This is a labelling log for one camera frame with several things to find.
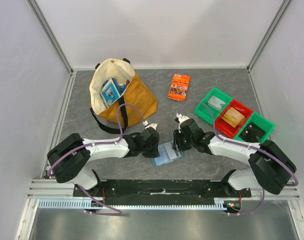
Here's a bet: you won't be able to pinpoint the slotted cable duct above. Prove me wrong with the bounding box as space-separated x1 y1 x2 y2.
38 198 227 211

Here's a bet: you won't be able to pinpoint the blue box in bag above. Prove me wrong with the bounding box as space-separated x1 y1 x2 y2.
100 78 126 107

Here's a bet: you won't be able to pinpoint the aluminium frame post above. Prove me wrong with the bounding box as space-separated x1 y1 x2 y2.
246 0 292 73
27 0 74 75

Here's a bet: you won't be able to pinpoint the green bin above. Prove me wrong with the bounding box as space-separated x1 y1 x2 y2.
194 87 232 126
233 112 275 143

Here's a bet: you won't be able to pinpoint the blue card holder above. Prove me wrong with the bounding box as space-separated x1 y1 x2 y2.
151 141 184 167

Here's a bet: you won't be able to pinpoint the silver cards in bin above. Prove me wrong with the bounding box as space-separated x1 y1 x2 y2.
207 95 226 111

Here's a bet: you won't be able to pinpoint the orange screw box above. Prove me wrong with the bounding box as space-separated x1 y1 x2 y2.
168 73 190 101

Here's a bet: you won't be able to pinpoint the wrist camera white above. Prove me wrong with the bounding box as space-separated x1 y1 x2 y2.
142 120 158 130
175 113 189 124

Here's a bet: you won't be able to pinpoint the gold cards in bin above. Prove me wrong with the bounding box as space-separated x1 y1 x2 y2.
222 107 245 128

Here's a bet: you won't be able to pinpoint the black cards in bin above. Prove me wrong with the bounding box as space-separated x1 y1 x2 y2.
240 122 265 143

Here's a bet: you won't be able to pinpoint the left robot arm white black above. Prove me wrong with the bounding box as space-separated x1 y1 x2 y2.
47 123 159 197

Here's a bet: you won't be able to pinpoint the right aluminium frame post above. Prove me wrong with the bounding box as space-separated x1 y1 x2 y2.
246 0 292 73

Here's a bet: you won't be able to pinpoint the tan tote bag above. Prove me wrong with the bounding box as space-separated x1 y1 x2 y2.
89 57 157 135

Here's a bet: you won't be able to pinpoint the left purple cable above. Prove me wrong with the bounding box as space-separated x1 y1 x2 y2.
48 103 149 216

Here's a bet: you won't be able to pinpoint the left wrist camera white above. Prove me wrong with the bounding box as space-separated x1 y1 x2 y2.
142 120 158 130

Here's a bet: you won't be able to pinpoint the green bin near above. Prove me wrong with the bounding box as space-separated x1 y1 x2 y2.
233 112 275 143

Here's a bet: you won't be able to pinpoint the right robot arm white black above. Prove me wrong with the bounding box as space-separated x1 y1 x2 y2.
173 115 298 197

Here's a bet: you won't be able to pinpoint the green bin far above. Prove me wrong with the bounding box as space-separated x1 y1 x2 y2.
194 87 232 126

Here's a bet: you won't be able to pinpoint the left aluminium frame post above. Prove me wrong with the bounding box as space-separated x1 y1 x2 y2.
27 0 74 75

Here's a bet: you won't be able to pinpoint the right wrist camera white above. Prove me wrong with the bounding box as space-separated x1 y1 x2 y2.
175 113 189 124

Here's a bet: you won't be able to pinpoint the red bin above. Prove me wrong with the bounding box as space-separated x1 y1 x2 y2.
213 98 253 139

